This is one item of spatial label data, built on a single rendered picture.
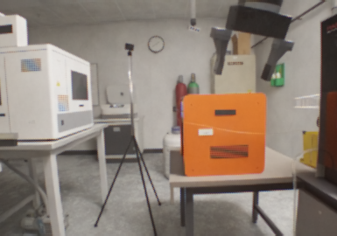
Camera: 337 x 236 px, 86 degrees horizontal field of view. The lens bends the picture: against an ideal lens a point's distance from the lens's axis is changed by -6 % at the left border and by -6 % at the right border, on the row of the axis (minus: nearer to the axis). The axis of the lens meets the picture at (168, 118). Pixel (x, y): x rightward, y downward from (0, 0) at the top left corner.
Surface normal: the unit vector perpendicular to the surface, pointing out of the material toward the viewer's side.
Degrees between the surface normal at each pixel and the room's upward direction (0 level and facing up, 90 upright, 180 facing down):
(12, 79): 90
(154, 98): 90
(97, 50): 90
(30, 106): 90
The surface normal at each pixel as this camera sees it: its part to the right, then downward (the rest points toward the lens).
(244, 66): 0.00, 0.09
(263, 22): 0.10, 0.47
